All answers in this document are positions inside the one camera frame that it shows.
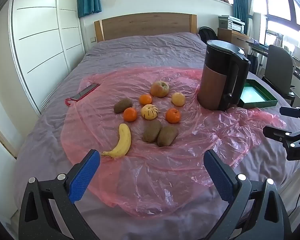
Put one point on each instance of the green tray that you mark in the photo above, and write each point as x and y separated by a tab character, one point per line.
254	95

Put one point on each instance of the black and brown kettle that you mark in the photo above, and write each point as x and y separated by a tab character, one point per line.
214	85

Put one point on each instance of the brown kiwi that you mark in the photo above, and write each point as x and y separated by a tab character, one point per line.
167	135
123	105
152	130

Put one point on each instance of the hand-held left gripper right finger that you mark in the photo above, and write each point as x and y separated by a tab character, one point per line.
218	177

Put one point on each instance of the wooden drawer cabinet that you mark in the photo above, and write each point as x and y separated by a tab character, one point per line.
236	38

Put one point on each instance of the wall socket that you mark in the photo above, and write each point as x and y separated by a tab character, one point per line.
93	39

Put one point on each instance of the window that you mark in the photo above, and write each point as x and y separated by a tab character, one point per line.
277	2

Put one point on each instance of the pale yellow orange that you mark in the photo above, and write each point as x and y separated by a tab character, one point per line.
178	99

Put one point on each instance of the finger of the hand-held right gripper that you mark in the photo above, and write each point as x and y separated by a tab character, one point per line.
289	111
274	133

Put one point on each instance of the striped yellow melon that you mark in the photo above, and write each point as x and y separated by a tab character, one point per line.
149	112

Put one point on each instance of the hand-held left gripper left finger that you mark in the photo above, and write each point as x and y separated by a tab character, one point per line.
83	177

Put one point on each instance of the grey chair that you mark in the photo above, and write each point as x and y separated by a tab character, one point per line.
277	65

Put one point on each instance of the white printer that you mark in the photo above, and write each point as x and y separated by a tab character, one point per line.
229	23

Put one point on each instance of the dark blue bag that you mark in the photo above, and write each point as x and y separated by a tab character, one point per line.
252	60

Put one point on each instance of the white wardrobe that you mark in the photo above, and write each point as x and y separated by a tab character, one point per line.
40	42

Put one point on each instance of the pink plastic sheet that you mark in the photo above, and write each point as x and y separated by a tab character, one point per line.
165	175

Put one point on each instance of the wooden headboard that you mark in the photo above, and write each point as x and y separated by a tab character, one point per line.
145	26

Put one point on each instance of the yellow banana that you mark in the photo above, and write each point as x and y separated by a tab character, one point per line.
123	140

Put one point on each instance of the smartphone with red case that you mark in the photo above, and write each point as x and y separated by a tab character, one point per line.
85	92

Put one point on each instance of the glass desk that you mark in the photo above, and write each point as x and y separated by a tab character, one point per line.
258	46

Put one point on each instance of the orange tangerine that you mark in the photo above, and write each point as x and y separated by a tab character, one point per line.
130	114
145	99
173	115

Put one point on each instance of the black backpack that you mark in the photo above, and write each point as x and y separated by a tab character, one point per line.
207	33

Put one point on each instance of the red-green apple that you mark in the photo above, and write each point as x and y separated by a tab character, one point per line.
160	89

